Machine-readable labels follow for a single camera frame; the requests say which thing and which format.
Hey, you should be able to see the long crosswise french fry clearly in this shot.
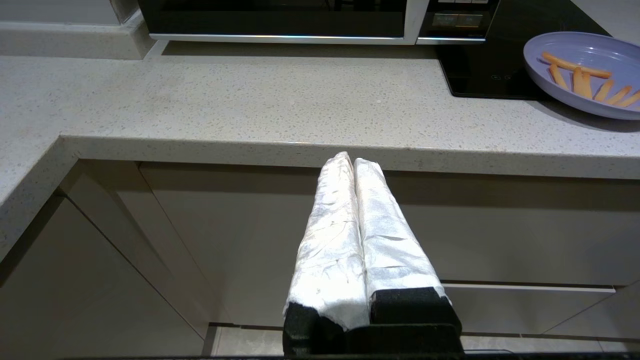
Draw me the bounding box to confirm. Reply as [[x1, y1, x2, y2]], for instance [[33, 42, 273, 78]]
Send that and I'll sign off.
[[542, 51, 612, 80]]

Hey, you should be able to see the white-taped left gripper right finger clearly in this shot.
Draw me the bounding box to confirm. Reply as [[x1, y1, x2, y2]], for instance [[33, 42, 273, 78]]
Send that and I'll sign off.
[[353, 157, 463, 329]]

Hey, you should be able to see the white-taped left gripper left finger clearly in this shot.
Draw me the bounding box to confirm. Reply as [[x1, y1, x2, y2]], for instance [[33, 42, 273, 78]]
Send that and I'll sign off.
[[282, 151, 371, 357]]

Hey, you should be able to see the black induction cooktop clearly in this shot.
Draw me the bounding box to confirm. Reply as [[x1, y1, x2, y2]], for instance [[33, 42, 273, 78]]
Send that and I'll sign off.
[[434, 0, 613, 101]]

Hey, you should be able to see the purple plate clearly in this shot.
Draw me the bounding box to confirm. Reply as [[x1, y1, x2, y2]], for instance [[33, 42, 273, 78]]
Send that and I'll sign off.
[[523, 31, 640, 121]]

